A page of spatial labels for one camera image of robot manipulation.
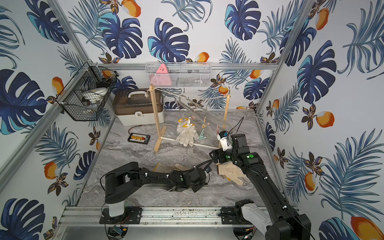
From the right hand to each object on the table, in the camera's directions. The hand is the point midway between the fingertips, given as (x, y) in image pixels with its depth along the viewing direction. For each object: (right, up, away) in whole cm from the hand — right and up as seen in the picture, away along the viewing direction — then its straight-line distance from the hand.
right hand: (218, 150), depth 80 cm
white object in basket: (-65, +30, 0) cm, 72 cm away
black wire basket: (-80, +44, +15) cm, 92 cm away
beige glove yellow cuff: (-29, -13, +10) cm, 33 cm away
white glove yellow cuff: (-21, +14, +13) cm, 29 cm away
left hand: (-9, -16, +5) cm, 19 cm away
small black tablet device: (-51, +5, +23) cm, 56 cm away
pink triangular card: (-33, +42, +10) cm, 54 cm away
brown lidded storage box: (-52, +26, +16) cm, 60 cm away
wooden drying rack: (-35, +9, +18) cm, 40 cm away
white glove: (-17, +8, +11) cm, 22 cm away
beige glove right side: (+10, -14, +9) cm, 19 cm away
